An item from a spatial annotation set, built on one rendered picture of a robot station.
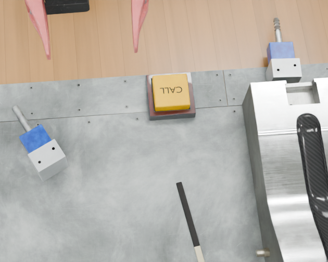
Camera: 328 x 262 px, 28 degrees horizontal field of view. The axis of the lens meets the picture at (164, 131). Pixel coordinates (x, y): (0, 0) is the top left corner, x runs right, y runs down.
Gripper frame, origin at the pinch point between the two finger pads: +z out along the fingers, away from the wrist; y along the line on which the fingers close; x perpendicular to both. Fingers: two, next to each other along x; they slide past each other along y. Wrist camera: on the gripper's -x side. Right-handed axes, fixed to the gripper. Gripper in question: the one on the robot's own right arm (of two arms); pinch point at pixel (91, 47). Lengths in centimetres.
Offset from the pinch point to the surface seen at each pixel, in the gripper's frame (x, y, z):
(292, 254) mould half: 27.5, 25.5, 21.4
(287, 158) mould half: 31.4, 28.3, 6.0
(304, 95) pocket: 33.8, 34.0, -5.5
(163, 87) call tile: 36.5, 10.8, -10.3
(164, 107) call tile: 36.8, 10.6, -6.8
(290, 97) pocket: 33.8, 31.5, -5.2
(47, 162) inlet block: 34.6, -9.3, 1.7
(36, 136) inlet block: 36.0, -10.9, -3.4
